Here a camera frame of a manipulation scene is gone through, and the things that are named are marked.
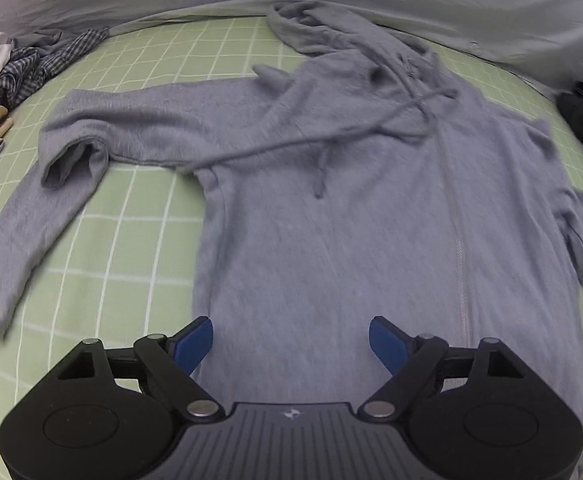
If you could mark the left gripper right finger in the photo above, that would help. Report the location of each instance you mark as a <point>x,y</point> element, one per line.
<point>467,413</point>

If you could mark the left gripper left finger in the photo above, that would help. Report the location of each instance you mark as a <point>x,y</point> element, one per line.
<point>104,413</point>

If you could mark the grey zip hoodie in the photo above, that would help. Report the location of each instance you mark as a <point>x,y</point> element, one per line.
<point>380,176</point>

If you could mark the blue plaid shirt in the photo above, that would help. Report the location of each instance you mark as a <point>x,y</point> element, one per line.
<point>31,67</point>

